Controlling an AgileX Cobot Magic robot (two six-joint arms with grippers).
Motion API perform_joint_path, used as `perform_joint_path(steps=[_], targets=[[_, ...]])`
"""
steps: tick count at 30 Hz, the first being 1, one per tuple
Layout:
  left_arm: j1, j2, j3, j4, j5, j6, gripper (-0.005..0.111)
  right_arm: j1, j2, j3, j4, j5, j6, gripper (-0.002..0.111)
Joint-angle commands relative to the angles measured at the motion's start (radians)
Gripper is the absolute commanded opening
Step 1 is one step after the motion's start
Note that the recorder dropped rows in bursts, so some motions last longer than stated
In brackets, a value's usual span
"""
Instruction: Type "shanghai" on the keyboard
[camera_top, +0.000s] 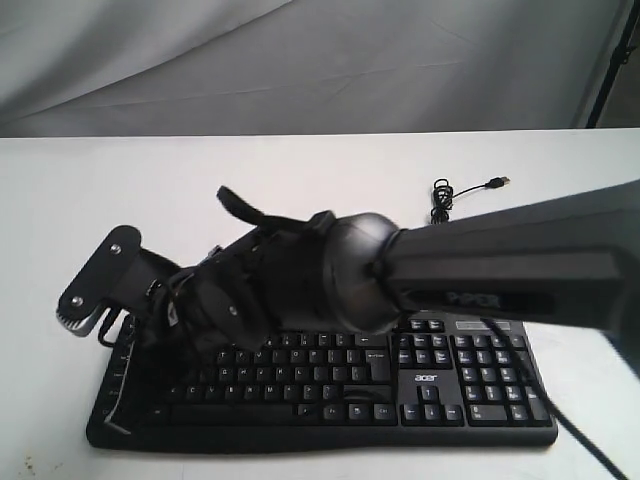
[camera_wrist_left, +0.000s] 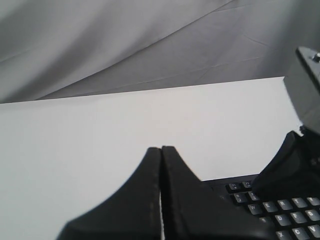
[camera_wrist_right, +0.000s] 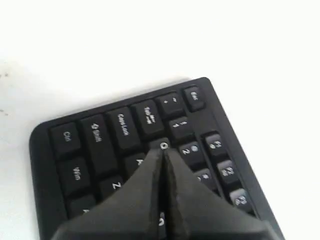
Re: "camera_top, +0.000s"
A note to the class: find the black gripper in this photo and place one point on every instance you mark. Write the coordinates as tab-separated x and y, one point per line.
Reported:
173	335

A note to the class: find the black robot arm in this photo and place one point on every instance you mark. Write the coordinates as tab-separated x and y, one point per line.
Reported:
572	261

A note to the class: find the black acer keyboard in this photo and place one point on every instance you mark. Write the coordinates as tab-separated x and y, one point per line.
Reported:
436	380

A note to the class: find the grey backdrop cloth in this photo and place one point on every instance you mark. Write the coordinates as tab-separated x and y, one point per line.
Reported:
160	68

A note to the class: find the black light stand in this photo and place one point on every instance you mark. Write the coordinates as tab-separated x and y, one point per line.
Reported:
623	50

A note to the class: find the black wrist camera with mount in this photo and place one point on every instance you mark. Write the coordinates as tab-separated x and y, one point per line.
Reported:
119	275

